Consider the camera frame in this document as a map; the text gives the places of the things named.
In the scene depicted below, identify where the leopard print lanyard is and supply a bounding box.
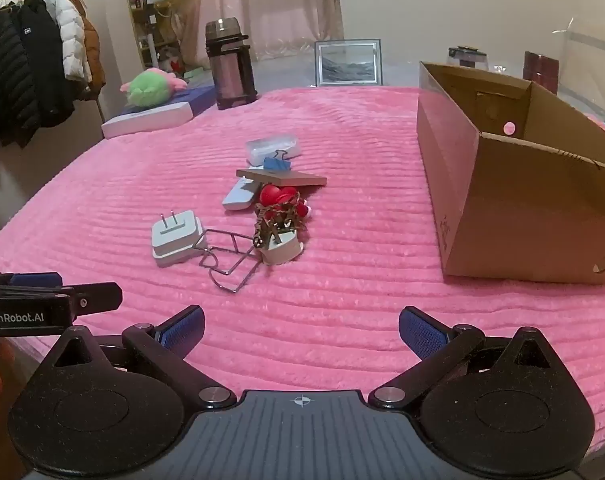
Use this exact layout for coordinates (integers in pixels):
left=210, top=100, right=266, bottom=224
left=252, top=202, right=306, bottom=248

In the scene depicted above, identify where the framed landscape picture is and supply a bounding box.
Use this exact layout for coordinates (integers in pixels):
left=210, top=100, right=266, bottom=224
left=314, top=38, right=383, bottom=87

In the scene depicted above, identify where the white remote control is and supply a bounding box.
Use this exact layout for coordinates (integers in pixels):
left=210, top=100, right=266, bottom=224
left=222, top=180, right=260, bottom=212

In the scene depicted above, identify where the dark red canister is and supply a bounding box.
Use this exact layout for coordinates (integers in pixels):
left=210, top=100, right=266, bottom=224
left=523, top=51, right=559, bottom=95

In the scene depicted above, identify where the green and pink plush toy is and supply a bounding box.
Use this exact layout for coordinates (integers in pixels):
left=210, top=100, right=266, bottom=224
left=121, top=67, right=189, bottom=108

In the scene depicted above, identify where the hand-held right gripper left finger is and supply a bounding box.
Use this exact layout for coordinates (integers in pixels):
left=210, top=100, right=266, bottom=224
left=42, top=305, right=238, bottom=409

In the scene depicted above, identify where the black and pink thermos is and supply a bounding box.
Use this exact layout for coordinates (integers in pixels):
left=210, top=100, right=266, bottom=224
left=205, top=18, right=258, bottom=111

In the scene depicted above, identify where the plastic wrapped board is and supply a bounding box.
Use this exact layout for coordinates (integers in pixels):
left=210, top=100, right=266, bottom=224
left=553, top=15, right=605, bottom=111

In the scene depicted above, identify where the white and blue box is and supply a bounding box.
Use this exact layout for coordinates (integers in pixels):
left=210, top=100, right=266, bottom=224
left=101, top=85, right=217, bottom=140

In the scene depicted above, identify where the thin packaging box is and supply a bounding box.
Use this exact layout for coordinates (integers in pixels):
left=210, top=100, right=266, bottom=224
left=236, top=167, right=328, bottom=188

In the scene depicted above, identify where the brown cardboard box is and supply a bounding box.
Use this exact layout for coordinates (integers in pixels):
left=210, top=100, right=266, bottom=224
left=417, top=61, right=605, bottom=286

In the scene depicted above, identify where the pink fluffy blanket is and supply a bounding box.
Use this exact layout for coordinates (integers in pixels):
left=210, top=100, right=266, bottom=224
left=0, top=85, right=605, bottom=441

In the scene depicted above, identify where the white puffer jacket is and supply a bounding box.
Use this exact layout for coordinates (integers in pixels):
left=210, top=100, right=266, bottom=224
left=45, top=0, right=90, bottom=83

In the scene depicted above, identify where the brown jacket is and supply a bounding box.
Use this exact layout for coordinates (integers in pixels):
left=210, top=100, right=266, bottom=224
left=57, top=0, right=106, bottom=93

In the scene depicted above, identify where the red cartoon figurine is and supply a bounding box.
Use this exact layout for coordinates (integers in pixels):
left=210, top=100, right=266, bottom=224
left=259, top=185, right=311, bottom=218

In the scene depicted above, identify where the black puffer jacket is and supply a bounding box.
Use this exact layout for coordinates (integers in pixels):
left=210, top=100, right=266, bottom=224
left=0, top=5, right=42, bottom=183

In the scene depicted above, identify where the metal wire holder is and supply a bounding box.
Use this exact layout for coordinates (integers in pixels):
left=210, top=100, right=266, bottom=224
left=192, top=229, right=260, bottom=293

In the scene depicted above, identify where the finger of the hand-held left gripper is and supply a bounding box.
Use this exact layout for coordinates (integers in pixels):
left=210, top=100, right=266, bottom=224
left=0, top=272, right=63, bottom=295
left=57, top=282, right=123, bottom=317

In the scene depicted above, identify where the blue binder clip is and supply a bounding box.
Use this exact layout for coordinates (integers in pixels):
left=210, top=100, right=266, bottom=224
left=262, top=149, right=290, bottom=173

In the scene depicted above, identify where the white charger adapter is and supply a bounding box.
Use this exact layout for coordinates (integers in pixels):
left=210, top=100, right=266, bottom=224
left=151, top=210, right=204, bottom=267

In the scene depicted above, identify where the black jacket with logo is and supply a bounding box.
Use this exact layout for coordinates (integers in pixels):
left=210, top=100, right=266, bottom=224
left=20, top=0, right=76, bottom=128

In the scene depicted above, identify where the glass jar with lid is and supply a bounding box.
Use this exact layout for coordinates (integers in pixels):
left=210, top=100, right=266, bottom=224
left=447, top=46, right=489, bottom=70

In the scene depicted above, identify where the clear floss pick container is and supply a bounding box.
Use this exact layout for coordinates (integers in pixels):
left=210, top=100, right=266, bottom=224
left=246, top=133, right=302, bottom=166

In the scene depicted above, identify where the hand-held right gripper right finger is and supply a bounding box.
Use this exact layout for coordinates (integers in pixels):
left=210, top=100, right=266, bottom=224
left=369, top=306, right=566, bottom=409

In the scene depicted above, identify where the pink curtain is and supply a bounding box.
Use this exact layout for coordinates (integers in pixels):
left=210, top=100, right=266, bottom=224
left=192, top=0, right=344, bottom=61

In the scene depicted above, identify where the wooden bookshelf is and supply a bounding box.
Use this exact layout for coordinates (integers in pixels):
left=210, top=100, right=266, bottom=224
left=121, top=0, right=183, bottom=71

